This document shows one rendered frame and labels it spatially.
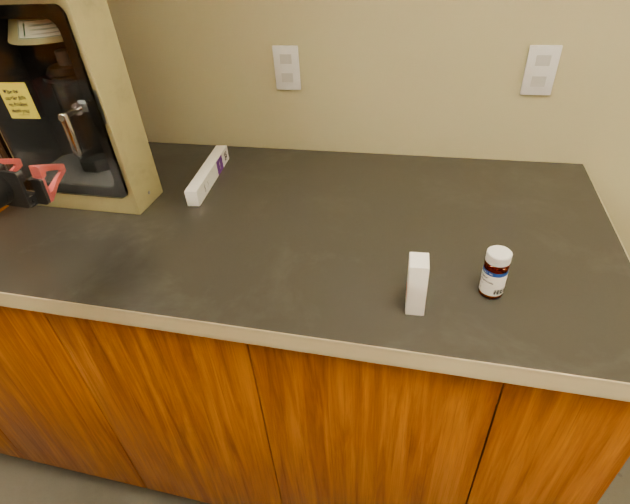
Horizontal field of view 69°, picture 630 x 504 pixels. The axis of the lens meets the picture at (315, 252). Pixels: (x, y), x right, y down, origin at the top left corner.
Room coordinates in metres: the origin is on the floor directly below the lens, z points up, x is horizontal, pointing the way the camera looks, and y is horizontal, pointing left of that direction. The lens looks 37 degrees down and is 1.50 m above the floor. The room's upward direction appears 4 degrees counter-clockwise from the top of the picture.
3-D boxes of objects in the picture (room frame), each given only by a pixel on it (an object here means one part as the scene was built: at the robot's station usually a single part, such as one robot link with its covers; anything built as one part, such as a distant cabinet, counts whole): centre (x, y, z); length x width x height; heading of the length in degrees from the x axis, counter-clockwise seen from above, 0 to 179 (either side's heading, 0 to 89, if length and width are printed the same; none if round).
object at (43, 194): (0.74, 0.47, 1.15); 0.09 x 0.07 x 0.07; 162
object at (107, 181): (0.97, 0.56, 1.19); 0.30 x 0.01 x 0.40; 74
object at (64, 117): (0.91, 0.47, 1.17); 0.05 x 0.03 x 0.10; 164
